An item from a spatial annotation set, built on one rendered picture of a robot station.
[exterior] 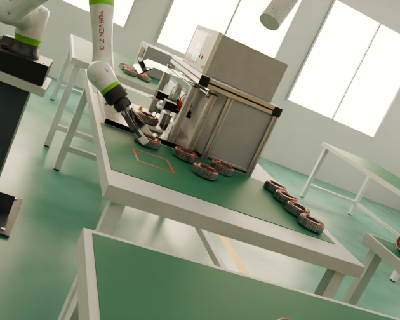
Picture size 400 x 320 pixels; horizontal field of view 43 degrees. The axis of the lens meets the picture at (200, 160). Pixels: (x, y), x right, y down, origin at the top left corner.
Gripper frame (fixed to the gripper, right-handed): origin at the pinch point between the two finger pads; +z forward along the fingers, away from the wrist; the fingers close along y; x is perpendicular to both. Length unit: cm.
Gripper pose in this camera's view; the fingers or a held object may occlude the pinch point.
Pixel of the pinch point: (147, 139)
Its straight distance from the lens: 222.7
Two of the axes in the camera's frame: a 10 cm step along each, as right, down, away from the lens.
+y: -0.9, 1.9, -9.8
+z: 5.8, 8.1, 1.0
